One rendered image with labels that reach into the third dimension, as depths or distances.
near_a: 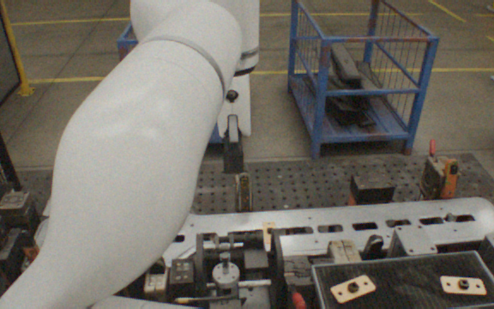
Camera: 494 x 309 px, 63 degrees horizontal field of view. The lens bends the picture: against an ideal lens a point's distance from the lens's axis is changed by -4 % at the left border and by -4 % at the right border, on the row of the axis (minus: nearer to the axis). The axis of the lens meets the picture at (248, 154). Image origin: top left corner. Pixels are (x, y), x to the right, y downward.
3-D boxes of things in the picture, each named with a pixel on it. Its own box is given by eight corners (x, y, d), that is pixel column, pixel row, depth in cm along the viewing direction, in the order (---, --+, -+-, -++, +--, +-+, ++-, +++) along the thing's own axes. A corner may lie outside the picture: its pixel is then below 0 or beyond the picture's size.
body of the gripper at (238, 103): (259, 70, 57) (257, 140, 63) (251, 45, 65) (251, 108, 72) (203, 72, 56) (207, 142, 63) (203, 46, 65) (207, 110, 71)
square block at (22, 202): (62, 269, 142) (31, 190, 122) (56, 288, 136) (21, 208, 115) (39, 270, 142) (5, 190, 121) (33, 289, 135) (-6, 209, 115)
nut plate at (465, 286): (480, 280, 82) (482, 275, 82) (486, 295, 79) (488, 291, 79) (439, 277, 83) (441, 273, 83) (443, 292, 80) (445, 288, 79)
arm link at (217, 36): (59, 127, 39) (159, 21, 63) (225, 140, 37) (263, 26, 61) (32, 35, 34) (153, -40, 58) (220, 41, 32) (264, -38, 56)
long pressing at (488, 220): (480, 192, 132) (482, 189, 131) (521, 242, 114) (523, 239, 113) (42, 218, 122) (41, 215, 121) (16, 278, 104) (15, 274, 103)
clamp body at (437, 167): (422, 228, 160) (447, 151, 139) (438, 257, 148) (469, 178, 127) (396, 231, 159) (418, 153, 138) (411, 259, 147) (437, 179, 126)
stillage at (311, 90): (286, 90, 417) (291, -7, 363) (364, 87, 423) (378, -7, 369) (311, 160, 319) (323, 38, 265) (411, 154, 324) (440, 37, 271)
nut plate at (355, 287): (364, 275, 84) (365, 271, 83) (376, 289, 81) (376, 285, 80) (329, 288, 81) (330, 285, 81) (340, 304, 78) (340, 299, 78)
